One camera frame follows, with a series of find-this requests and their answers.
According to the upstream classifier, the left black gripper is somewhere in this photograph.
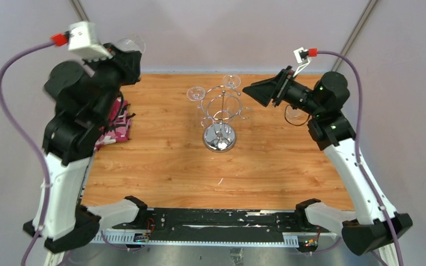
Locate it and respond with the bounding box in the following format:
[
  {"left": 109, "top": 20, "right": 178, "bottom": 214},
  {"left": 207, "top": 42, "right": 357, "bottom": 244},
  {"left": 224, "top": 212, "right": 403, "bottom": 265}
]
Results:
[{"left": 85, "top": 41, "right": 144, "bottom": 120}]

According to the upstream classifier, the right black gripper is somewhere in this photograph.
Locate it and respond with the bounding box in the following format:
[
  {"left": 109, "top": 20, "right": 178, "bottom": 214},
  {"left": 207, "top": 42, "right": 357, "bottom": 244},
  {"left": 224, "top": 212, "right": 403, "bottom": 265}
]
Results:
[{"left": 243, "top": 65, "right": 323, "bottom": 117}]

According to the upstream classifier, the chrome wine glass rack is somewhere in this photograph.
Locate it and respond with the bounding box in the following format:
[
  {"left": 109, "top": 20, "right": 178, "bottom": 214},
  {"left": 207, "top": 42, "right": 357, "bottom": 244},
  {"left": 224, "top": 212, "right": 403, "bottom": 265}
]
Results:
[{"left": 199, "top": 85, "right": 253, "bottom": 152}]

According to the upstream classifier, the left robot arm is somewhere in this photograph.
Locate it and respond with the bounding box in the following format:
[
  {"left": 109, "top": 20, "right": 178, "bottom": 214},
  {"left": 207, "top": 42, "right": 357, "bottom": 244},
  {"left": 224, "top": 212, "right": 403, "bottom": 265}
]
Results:
[{"left": 23, "top": 43, "right": 148, "bottom": 254}]

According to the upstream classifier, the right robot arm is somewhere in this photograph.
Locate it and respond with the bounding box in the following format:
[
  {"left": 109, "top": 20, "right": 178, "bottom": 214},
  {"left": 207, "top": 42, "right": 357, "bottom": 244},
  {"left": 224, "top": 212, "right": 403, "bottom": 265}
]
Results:
[{"left": 243, "top": 67, "right": 413, "bottom": 255}]

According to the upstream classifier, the pink camouflage cloth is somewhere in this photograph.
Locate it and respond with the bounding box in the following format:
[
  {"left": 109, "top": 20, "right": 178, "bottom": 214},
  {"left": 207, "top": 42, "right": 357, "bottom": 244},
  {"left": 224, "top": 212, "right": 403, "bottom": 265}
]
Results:
[{"left": 94, "top": 96, "right": 136, "bottom": 151}]

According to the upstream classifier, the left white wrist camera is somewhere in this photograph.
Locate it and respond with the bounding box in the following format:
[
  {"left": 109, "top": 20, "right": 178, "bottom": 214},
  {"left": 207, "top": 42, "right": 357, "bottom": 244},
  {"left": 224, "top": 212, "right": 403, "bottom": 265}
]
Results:
[{"left": 68, "top": 21, "right": 113, "bottom": 62}]

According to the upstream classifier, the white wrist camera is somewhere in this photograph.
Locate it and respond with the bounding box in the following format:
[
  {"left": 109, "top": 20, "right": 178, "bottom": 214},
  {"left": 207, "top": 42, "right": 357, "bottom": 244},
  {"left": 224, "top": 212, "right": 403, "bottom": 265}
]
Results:
[
  {"left": 68, "top": 21, "right": 113, "bottom": 62},
  {"left": 293, "top": 47, "right": 311, "bottom": 78}
]

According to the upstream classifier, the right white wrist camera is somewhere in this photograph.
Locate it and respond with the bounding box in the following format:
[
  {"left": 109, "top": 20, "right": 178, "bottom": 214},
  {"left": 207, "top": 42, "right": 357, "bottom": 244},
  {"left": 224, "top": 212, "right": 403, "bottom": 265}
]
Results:
[{"left": 293, "top": 47, "right": 311, "bottom": 78}]

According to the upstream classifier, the left aluminium frame post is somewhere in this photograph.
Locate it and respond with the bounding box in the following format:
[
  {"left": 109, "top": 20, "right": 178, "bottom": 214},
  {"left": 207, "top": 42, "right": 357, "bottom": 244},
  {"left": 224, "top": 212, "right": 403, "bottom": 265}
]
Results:
[{"left": 68, "top": 0, "right": 90, "bottom": 22}]

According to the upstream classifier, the aluminium frame post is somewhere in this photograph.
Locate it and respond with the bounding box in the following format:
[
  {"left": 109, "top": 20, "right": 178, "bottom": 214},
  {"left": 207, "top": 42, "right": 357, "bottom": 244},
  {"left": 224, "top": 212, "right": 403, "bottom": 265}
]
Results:
[
  {"left": 68, "top": 0, "right": 90, "bottom": 22},
  {"left": 340, "top": 0, "right": 379, "bottom": 56}
]

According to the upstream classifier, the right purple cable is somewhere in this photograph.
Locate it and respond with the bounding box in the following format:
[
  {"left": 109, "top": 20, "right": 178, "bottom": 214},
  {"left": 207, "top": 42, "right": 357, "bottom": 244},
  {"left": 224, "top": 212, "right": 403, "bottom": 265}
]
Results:
[{"left": 306, "top": 48, "right": 405, "bottom": 266}]

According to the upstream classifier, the purple cable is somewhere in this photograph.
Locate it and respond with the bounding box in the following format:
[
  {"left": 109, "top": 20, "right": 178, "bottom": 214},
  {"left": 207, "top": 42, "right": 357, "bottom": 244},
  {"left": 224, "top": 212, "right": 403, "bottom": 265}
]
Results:
[
  {"left": 0, "top": 33, "right": 70, "bottom": 266},
  {"left": 306, "top": 48, "right": 405, "bottom": 266}
]

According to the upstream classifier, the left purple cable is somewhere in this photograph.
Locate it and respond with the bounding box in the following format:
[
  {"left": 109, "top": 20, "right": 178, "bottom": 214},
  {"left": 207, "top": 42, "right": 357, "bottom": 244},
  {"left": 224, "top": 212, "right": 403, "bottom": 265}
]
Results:
[{"left": 0, "top": 33, "right": 70, "bottom": 266}]

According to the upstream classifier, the right aluminium frame post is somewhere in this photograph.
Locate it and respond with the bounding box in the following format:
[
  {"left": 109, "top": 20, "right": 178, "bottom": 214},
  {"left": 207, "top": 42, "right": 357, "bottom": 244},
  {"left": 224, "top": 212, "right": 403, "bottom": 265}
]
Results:
[{"left": 340, "top": 0, "right": 379, "bottom": 56}]

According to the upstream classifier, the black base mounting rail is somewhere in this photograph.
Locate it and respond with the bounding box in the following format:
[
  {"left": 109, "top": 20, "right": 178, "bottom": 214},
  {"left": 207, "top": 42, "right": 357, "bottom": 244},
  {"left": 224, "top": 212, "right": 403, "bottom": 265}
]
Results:
[{"left": 104, "top": 208, "right": 329, "bottom": 248}]

